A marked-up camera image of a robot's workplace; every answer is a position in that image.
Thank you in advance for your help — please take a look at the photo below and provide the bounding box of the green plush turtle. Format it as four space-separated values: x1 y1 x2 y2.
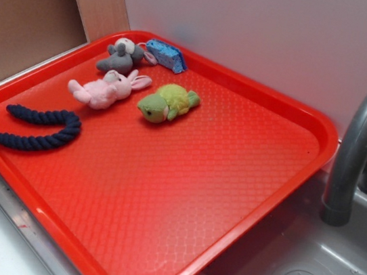
137 83 201 124

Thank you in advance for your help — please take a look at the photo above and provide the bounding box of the red plastic tray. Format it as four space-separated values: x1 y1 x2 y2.
0 33 338 275

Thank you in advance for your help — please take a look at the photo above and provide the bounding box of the blue sponge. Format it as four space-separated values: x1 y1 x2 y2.
146 39 187 74

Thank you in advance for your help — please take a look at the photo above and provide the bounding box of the pink plush bunny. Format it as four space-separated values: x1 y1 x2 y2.
68 69 152 110

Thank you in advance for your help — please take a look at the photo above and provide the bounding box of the gray plush mouse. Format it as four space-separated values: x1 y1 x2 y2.
95 37 158 75

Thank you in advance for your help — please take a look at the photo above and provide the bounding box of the navy blue rope toy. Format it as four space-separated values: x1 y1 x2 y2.
0 101 84 159

